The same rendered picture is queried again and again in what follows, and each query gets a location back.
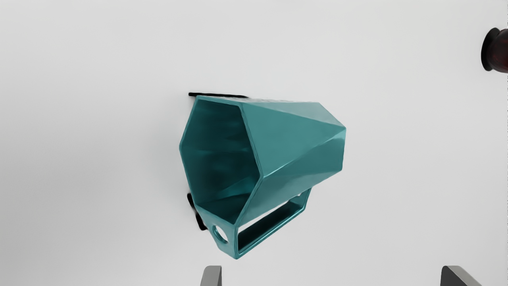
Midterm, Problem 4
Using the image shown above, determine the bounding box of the teal faceted mug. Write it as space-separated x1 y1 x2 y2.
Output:
179 95 346 260

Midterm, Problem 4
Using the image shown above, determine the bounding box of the dark red bottle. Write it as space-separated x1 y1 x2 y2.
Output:
481 27 508 74

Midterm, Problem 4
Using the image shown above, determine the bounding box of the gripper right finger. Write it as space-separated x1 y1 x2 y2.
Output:
440 265 483 286

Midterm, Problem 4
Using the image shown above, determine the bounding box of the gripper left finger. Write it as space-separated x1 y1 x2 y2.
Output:
200 265 222 286

